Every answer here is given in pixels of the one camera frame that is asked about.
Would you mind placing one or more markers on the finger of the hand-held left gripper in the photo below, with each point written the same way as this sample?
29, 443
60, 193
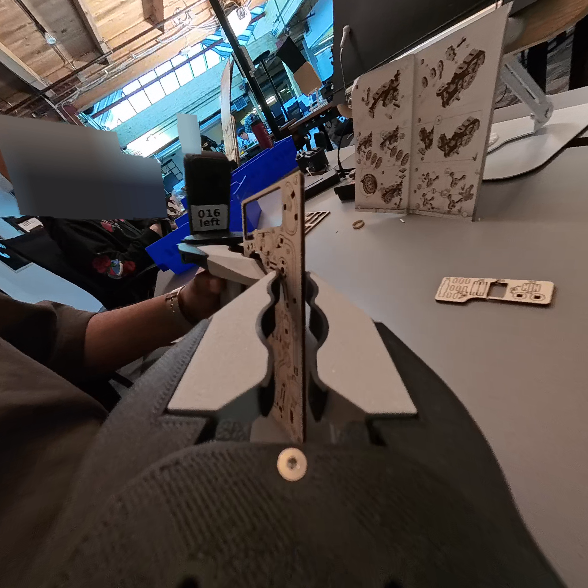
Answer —
239, 271
225, 251

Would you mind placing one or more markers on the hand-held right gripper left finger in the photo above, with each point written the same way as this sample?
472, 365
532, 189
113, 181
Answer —
220, 363

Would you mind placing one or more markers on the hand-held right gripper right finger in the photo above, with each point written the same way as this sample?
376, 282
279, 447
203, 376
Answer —
363, 363

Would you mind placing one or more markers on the wooden puzzle sheet with window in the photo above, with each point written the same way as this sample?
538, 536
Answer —
289, 239

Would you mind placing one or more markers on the person's left forearm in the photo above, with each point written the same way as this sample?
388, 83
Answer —
128, 330

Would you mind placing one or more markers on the grey desk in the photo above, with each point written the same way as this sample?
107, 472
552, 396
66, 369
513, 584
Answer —
459, 367

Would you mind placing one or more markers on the person's left hand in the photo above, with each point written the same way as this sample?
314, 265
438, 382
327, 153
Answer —
202, 298

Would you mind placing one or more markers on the blue plastic bin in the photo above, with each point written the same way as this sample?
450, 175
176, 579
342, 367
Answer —
257, 160

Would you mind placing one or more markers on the tall wooden board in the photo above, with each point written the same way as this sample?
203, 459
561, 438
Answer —
228, 115

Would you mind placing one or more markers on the red bottle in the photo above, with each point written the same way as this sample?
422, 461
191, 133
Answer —
262, 135

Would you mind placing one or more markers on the wooden puzzle sheet with cutouts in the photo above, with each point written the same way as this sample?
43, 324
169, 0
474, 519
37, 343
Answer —
321, 213

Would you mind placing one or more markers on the black device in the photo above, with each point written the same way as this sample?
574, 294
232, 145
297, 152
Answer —
312, 160

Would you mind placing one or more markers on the black flat bar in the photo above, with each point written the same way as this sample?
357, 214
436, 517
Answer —
321, 183

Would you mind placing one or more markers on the small black box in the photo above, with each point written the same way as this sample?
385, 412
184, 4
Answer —
344, 190

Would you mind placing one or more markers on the person's brown clothing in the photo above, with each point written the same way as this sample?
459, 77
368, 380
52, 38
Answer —
36, 413

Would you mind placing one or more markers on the small wooden puzzle strip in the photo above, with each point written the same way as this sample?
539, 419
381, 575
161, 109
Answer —
549, 294

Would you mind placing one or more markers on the white earphone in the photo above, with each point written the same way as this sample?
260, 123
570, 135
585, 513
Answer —
345, 31

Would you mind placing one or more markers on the black computer monitor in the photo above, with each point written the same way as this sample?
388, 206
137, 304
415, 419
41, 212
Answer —
390, 36

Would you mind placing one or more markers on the folded paper instruction booklet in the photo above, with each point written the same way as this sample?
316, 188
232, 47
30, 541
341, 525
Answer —
454, 138

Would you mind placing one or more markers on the white monitor stand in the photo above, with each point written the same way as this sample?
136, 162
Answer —
528, 96

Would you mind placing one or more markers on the rounded wooden board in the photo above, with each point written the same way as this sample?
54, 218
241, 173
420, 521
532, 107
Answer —
551, 18

